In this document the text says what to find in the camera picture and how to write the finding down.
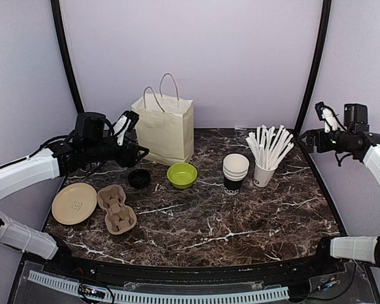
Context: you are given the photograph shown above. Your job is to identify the green bowl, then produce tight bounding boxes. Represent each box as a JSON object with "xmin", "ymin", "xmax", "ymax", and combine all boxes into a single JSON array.
[{"xmin": 167, "ymin": 163, "xmax": 198, "ymax": 189}]

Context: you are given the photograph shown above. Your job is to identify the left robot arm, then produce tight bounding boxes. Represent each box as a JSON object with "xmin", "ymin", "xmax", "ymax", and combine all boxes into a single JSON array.
[{"xmin": 0, "ymin": 110, "xmax": 149, "ymax": 276}]

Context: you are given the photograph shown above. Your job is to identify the white paper cup holder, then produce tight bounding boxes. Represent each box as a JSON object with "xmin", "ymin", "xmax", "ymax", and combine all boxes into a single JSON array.
[{"xmin": 253, "ymin": 161, "xmax": 277, "ymax": 187}]

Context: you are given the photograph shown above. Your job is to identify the lower stacked black cup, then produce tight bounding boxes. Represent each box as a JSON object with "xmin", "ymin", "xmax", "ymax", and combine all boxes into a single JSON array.
[{"xmin": 224, "ymin": 176, "xmax": 244, "ymax": 195}]

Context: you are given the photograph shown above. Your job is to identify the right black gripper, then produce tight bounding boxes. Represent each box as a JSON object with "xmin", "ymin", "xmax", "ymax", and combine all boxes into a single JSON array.
[{"xmin": 298, "ymin": 127, "xmax": 354, "ymax": 153}]

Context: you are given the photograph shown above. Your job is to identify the brown cardboard cup carrier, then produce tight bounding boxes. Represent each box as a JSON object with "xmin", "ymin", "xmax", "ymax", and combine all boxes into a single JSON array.
[{"xmin": 97, "ymin": 184, "xmax": 137, "ymax": 235}]

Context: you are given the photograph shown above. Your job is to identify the right black frame post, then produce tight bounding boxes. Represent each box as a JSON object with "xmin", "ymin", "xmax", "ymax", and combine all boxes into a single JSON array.
[{"xmin": 294, "ymin": 0, "xmax": 332, "ymax": 134}]

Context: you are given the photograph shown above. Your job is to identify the grey slotted cable duct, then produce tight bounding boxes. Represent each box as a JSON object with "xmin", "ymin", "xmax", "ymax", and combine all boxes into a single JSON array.
[{"xmin": 27, "ymin": 270, "xmax": 289, "ymax": 303}]

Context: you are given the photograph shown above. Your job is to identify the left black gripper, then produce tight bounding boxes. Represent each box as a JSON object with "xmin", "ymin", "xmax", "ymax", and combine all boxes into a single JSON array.
[{"xmin": 85, "ymin": 132, "xmax": 149, "ymax": 168}]

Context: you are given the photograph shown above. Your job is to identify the beige round plate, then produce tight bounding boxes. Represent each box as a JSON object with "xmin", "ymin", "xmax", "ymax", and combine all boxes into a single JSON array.
[{"xmin": 51, "ymin": 182, "xmax": 97, "ymax": 225}]

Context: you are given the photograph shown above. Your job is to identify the black frame post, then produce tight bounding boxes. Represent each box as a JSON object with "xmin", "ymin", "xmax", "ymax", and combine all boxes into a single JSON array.
[
  {"xmin": 50, "ymin": 0, "xmax": 84, "ymax": 114},
  {"xmin": 294, "ymin": 0, "xmax": 332, "ymax": 134}
]

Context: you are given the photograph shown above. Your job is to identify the left black frame post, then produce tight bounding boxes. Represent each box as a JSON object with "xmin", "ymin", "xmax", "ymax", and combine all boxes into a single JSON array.
[{"xmin": 50, "ymin": 0, "xmax": 84, "ymax": 114}]

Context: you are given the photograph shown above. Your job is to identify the black plastic cup lid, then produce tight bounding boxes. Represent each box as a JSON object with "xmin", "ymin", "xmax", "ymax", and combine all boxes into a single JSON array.
[{"xmin": 127, "ymin": 168, "xmax": 151, "ymax": 189}]

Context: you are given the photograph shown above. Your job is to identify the white wrapped straws bundle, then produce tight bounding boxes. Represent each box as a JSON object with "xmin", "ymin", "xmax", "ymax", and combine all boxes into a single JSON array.
[{"xmin": 246, "ymin": 125, "xmax": 294, "ymax": 171}]

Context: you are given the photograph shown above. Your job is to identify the cream paper carry bag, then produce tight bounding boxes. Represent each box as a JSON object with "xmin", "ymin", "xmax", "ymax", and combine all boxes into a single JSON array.
[{"xmin": 132, "ymin": 86, "xmax": 194, "ymax": 166}]

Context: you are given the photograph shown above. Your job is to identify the black front rail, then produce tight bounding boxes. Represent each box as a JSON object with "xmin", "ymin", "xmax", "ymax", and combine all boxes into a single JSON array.
[{"xmin": 51, "ymin": 236, "xmax": 333, "ymax": 282}]

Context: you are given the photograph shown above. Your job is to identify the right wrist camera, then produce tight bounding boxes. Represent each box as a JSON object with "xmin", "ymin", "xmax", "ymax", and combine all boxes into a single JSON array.
[{"xmin": 315, "ymin": 101, "xmax": 339, "ymax": 134}]

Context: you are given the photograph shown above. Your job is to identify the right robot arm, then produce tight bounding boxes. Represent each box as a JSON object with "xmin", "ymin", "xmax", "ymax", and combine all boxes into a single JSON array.
[{"xmin": 298, "ymin": 101, "xmax": 380, "ymax": 275}]

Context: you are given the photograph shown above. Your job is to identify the black paper coffee cup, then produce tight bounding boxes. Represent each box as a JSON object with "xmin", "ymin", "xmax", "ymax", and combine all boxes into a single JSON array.
[{"xmin": 223, "ymin": 153, "xmax": 250, "ymax": 177}]

